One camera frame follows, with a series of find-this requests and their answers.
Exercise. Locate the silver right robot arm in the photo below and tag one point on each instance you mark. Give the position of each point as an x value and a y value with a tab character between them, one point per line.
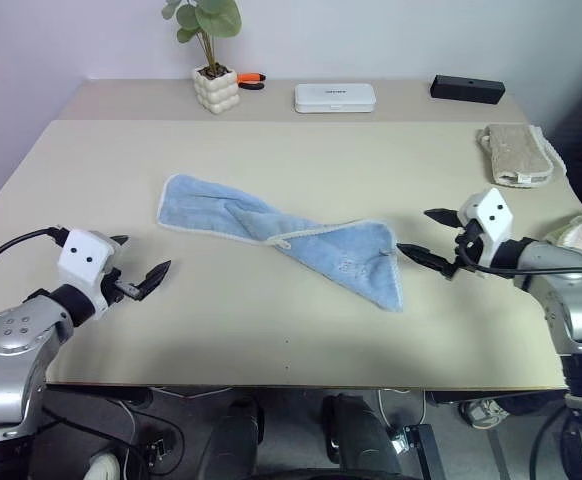
578	310

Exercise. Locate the green plant in white pot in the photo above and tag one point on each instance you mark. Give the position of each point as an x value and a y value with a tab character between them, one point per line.
216	90

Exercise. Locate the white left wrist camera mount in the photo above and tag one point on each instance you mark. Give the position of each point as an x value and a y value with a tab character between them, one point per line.
83	257

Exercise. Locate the folded beige towel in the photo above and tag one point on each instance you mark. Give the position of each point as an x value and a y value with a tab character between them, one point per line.
516	150

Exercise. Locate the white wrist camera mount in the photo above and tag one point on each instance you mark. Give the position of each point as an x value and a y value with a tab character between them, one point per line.
491	212
83	257

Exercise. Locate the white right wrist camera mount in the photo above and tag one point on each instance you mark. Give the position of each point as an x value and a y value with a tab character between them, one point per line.
491	212

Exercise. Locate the black rectangular box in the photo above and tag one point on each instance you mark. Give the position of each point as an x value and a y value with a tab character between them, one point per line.
466	89

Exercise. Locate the black table frame leg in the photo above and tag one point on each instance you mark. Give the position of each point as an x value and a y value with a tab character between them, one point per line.
428	450

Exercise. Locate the dark rounded shape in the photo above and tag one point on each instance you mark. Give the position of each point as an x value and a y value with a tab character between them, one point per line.
236	440
363	440

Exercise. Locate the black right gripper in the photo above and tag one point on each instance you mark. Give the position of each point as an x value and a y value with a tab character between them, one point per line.
470	245

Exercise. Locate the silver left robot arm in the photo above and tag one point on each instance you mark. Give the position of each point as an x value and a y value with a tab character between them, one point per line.
13	332

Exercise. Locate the orange and black pliers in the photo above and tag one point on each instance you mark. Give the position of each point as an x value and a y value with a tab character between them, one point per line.
250	78

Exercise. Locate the white rectangular case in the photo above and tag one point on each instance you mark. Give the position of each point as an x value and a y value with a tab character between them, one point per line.
333	97

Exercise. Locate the grey sneaker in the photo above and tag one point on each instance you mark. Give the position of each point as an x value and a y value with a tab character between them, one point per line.
483	414

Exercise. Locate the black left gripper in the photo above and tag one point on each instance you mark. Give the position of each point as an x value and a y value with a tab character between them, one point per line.
113	289

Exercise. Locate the light blue towel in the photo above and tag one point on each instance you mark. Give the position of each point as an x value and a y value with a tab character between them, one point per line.
351	260

